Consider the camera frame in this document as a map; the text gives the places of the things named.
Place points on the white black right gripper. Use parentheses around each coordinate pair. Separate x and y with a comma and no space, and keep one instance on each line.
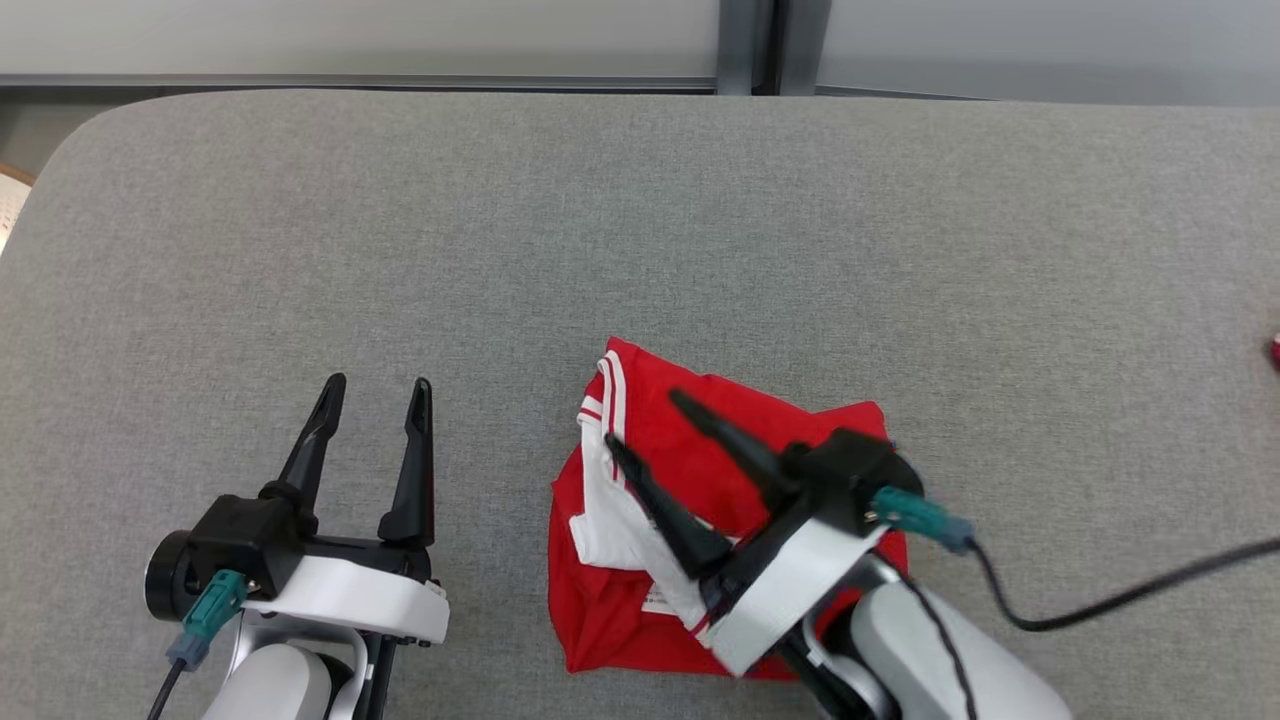
(790,580)

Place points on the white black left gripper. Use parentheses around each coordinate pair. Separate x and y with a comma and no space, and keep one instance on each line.
(350,595)

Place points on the red and white jersey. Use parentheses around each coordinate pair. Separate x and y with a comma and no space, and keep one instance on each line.
(600,620)

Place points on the red shorts with white stripe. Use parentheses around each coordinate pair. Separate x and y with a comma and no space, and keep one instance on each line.
(1276,353)

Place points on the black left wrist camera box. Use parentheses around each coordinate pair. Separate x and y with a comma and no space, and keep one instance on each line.
(240,535)

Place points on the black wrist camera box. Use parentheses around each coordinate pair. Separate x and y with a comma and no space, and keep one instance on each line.
(240,535)
(850,470)

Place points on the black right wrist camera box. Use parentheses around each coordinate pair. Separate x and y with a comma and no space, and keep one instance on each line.
(850,470)

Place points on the grey baseboard rail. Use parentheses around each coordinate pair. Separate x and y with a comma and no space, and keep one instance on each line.
(350,82)

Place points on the grey metal post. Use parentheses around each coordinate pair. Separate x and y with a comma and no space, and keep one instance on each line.
(803,45)
(745,45)

